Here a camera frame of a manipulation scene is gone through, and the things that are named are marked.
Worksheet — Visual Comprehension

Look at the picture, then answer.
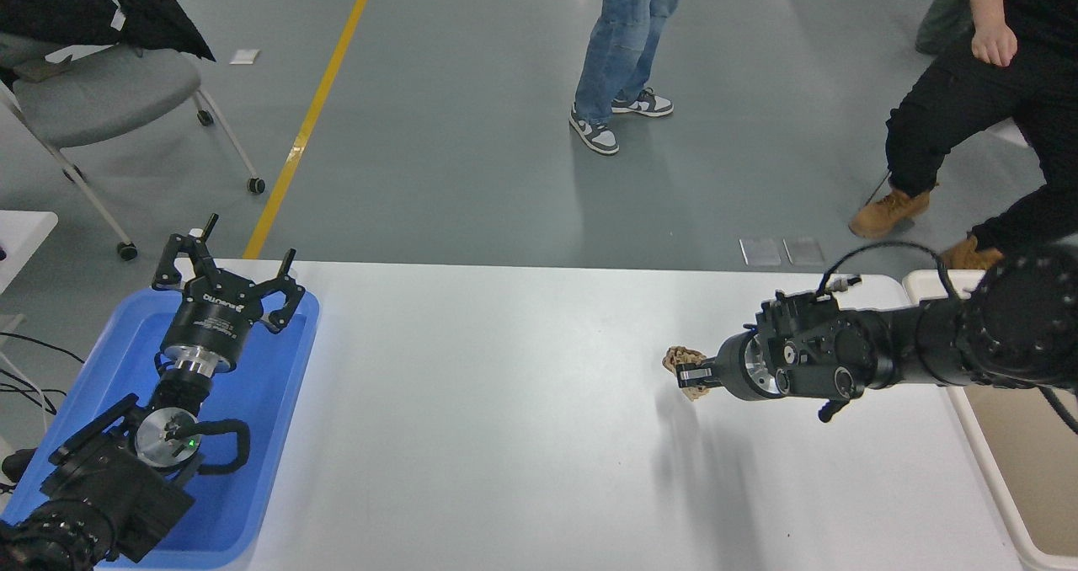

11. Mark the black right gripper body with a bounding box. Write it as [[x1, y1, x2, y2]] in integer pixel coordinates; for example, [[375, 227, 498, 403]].
[[714, 332, 757, 401]]

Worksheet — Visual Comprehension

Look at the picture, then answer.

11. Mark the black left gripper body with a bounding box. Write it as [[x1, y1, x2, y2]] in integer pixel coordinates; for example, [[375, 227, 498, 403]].
[[162, 276, 265, 368]]

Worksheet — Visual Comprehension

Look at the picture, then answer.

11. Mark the tan paper ball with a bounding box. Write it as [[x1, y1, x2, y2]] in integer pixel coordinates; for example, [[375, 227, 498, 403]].
[[664, 346, 710, 402]]

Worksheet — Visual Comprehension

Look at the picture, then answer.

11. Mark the person's hand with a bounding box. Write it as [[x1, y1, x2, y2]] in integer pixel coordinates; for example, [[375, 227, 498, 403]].
[[971, 24, 1018, 68]]

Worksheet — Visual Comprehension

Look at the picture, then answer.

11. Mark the blue plastic tray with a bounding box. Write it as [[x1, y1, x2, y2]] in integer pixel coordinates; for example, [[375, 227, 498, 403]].
[[0, 289, 321, 569]]

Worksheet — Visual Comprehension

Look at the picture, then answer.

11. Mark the clear floor plate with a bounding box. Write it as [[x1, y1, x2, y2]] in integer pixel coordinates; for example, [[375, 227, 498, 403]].
[[739, 237, 783, 267], [783, 237, 827, 267]]

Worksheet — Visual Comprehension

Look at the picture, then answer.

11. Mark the white side table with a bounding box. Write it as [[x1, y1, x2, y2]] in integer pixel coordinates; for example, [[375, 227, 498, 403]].
[[0, 211, 58, 296]]

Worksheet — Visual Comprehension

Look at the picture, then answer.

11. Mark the grey wheeled chair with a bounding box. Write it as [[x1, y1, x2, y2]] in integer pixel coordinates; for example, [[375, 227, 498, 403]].
[[0, 32, 266, 262]]

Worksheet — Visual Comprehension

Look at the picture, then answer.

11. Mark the black floor object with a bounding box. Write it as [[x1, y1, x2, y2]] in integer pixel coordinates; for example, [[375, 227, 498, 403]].
[[2, 447, 39, 483]]

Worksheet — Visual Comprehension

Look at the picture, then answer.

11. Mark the white paper sheet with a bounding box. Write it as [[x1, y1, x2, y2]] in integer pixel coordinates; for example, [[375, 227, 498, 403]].
[[42, 44, 115, 65]]

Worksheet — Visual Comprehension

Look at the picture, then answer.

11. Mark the brown cardboard piece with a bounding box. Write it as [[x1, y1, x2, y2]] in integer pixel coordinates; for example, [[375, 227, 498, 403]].
[[13, 56, 75, 83]]

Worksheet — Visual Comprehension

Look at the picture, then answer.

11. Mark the black jacket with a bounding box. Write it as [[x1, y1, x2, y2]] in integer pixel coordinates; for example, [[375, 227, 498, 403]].
[[0, 0, 216, 62]]

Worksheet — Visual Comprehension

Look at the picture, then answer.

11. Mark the large pale bin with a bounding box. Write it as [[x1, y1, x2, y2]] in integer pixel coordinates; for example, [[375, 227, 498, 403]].
[[903, 269, 1078, 571]]

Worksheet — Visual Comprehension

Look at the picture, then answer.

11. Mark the black cable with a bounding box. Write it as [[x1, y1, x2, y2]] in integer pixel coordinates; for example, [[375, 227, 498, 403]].
[[0, 369, 67, 417], [0, 332, 86, 365]]

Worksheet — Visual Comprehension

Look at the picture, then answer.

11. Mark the white cable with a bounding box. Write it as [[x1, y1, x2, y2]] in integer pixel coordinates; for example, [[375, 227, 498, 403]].
[[0, 352, 53, 434]]

